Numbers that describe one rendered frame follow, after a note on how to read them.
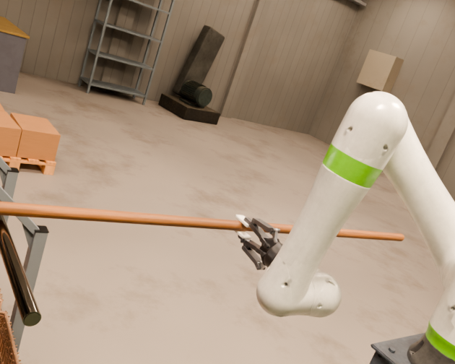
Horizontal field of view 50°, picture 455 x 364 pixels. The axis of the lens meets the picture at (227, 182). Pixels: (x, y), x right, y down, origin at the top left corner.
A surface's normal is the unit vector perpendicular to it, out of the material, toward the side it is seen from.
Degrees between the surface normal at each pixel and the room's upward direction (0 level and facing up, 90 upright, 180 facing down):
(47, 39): 90
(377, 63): 90
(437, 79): 90
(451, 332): 90
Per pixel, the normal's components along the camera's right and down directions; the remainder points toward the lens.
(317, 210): -0.63, 0.05
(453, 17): -0.77, -0.08
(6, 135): 0.58, 0.42
